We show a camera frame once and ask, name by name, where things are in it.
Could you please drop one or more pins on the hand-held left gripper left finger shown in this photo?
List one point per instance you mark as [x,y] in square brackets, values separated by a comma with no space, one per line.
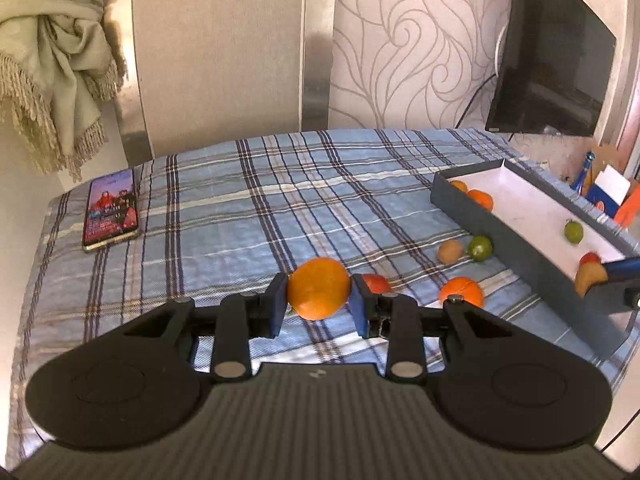
[280,305]

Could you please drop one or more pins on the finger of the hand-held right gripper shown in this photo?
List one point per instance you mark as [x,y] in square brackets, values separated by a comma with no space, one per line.
[625,267]
[615,297]

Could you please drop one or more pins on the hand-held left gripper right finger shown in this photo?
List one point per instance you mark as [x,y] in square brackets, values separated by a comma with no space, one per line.
[357,310]

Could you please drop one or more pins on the brown kiwi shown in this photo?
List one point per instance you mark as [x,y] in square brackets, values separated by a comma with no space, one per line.
[587,280]
[450,251]

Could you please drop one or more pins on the red apple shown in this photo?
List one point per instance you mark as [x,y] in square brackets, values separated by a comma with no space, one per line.
[377,284]
[590,259]

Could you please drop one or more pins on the orange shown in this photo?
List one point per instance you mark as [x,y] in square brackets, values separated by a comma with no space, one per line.
[481,200]
[465,287]
[317,287]
[459,186]

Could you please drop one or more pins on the green guava with stem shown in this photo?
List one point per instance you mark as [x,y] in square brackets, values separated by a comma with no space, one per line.
[574,232]

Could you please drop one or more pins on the dark grey box white inside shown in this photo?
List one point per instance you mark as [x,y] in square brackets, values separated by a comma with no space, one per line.
[525,260]

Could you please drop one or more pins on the green lime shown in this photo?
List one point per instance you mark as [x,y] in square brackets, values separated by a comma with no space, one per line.
[480,248]

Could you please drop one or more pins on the blue cardboard box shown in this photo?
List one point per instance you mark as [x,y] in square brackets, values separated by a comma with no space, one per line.
[597,197]

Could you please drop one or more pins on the blue glass bottle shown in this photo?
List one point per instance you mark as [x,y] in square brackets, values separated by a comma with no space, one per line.
[582,180]

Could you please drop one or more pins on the brown cardboard flap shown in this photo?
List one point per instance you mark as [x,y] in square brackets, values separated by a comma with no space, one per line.
[607,155]

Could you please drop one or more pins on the blue plaid cloth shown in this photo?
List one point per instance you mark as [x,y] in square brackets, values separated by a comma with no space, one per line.
[250,185]

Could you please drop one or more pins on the smartphone with lit screen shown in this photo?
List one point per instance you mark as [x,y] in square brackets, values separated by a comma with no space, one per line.
[110,210]

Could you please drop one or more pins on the black flat television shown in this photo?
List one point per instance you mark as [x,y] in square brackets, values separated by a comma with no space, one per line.
[550,60]

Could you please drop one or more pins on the beige fringed curtain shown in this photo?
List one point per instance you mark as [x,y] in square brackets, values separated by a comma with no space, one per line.
[50,35]

